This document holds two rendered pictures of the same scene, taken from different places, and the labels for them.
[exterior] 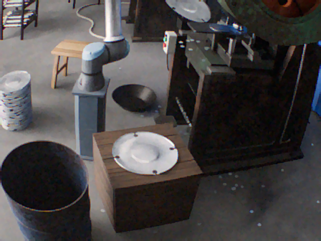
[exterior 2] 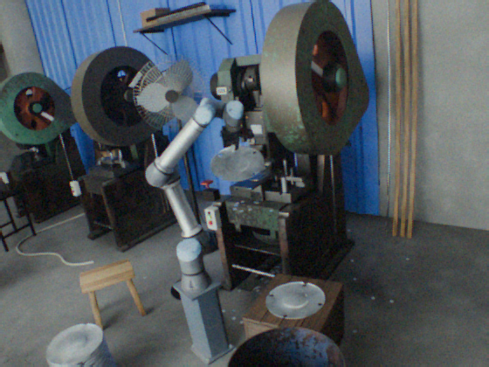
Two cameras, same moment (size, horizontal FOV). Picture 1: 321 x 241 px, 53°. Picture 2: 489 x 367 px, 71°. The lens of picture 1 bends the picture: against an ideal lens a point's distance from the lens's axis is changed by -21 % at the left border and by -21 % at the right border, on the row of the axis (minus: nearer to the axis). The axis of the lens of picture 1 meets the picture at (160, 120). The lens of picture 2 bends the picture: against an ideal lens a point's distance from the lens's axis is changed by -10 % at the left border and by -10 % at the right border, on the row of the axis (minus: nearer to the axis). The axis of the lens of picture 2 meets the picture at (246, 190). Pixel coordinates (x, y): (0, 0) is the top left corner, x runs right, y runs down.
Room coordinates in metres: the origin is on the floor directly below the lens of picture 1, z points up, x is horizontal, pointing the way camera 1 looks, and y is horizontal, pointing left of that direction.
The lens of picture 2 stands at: (0.19, 1.02, 1.50)
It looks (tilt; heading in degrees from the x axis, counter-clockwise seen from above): 20 degrees down; 326
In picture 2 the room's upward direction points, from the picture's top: 8 degrees counter-clockwise
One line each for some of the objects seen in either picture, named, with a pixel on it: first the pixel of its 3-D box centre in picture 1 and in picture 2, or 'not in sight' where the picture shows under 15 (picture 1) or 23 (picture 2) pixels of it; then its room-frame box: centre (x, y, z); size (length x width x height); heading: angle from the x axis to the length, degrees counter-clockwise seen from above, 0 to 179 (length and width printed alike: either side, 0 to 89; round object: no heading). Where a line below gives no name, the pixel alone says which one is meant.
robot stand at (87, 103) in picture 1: (89, 119); (204, 318); (1.70, 0.38, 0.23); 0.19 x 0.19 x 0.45; 2
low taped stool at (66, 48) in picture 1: (74, 65); (113, 294); (2.42, 0.69, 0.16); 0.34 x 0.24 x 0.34; 80
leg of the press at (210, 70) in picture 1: (269, 102); (320, 215); (1.77, -0.60, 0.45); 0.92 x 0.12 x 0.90; 108
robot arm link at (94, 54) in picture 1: (94, 57); (190, 255); (1.70, 0.38, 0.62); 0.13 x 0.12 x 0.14; 135
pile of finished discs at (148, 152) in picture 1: (145, 152); (295, 299); (1.34, 0.05, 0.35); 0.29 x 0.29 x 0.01
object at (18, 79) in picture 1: (12, 81); (74, 342); (1.88, 1.03, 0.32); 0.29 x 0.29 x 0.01
